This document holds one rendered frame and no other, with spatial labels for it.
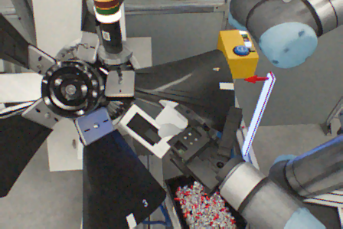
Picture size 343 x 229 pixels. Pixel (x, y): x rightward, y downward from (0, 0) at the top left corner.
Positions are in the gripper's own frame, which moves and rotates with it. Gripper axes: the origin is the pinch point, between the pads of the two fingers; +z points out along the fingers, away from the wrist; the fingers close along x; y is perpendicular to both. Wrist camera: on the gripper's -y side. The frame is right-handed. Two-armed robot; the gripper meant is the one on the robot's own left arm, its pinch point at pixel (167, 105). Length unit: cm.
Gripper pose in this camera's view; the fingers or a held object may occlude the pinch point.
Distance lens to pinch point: 59.6
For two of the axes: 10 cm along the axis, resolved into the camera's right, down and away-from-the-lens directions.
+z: -6.5, -5.5, 5.2
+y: -7.5, 5.5, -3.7
